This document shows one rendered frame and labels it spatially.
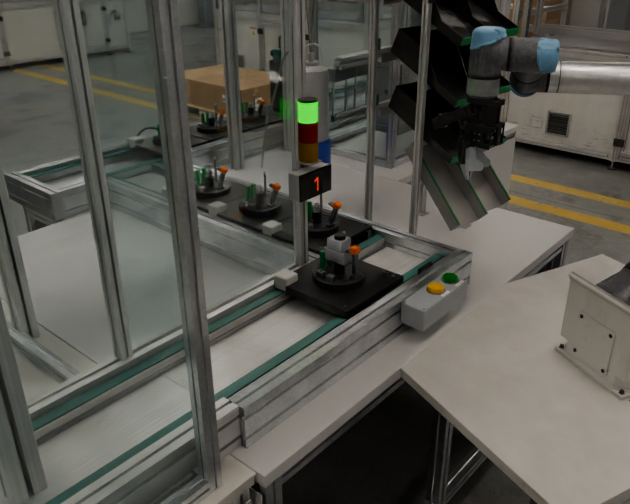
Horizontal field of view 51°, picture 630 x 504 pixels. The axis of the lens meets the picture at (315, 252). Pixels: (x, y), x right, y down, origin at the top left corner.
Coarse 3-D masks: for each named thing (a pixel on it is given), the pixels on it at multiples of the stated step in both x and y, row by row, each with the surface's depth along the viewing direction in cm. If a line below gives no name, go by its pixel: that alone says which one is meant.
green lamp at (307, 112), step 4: (300, 104) 159; (304, 104) 158; (308, 104) 158; (312, 104) 159; (316, 104) 160; (300, 108) 159; (304, 108) 159; (308, 108) 159; (312, 108) 159; (316, 108) 160; (300, 112) 160; (304, 112) 159; (308, 112) 159; (312, 112) 159; (316, 112) 160; (300, 116) 160; (304, 116) 160; (308, 116) 160; (312, 116) 160; (316, 116) 161; (300, 120) 161; (304, 120) 160; (308, 120) 160; (312, 120) 160; (316, 120) 161
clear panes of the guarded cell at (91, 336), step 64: (0, 0) 70; (64, 0) 76; (128, 0) 82; (0, 64) 72; (64, 64) 78; (128, 64) 84; (0, 128) 74; (64, 128) 80; (128, 128) 87; (0, 192) 76; (64, 192) 83; (128, 192) 90; (0, 256) 79; (64, 256) 85; (128, 256) 93; (0, 320) 81; (64, 320) 88; (128, 320) 96; (0, 384) 83; (64, 384) 91; (128, 384) 100; (192, 384) 110; (0, 448) 86; (64, 448) 94; (128, 448) 103; (192, 448) 115
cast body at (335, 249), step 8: (328, 240) 166; (336, 240) 165; (344, 240) 165; (328, 248) 167; (336, 248) 166; (344, 248) 166; (328, 256) 168; (336, 256) 166; (344, 256) 165; (344, 264) 166
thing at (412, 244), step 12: (312, 204) 220; (348, 216) 211; (372, 228) 202; (384, 228) 203; (360, 240) 204; (384, 240) 201; (396, 240) 198; (408, 240) 195; (420, 240) 195; (432, 240) 194; (312, 252) 188; (408, 252) 196; (420, 252) 194; (432, 252) 190; (444, 252) 188
